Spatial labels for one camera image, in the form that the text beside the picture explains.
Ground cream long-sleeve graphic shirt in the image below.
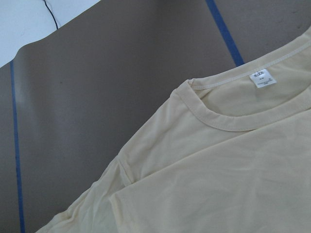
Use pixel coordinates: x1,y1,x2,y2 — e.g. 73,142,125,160
40,30,311,233

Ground brown paper table cover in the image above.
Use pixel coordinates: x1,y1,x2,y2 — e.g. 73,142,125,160
0,0,311,233

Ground black cable on white table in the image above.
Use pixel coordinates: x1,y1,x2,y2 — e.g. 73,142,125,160
42,0,59,29

